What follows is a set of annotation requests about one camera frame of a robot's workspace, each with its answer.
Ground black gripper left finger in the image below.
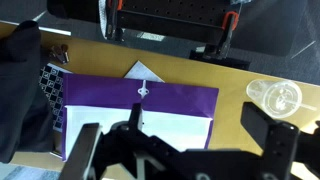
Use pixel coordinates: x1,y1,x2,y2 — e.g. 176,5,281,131
59,122,103,180

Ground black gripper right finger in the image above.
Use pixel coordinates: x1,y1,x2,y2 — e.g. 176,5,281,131
240,101,301,180

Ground purple paper folder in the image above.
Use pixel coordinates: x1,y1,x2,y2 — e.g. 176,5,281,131
61,73,220,163

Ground clear plastic cup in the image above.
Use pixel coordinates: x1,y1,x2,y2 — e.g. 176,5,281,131
246,78,318,119

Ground black white checkerboard sheet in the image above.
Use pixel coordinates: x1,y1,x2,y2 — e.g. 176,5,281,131
38,63,73,133

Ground black cloth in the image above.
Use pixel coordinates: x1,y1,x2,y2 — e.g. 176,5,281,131
0,20,56,164

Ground small metal binder clips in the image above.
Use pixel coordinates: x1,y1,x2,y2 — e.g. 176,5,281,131
49,43,71,65

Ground white paper sheet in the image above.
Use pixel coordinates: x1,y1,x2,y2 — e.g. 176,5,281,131
123,60,165,83

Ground black perforated breadboard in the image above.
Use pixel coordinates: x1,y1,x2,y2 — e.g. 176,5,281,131
46,0,241,43

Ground black clamp orange handle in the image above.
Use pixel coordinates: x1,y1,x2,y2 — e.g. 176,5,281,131
105,0,126,42
189,11,251,71

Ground white strap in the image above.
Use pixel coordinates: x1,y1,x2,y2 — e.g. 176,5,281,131
98,0,111,40

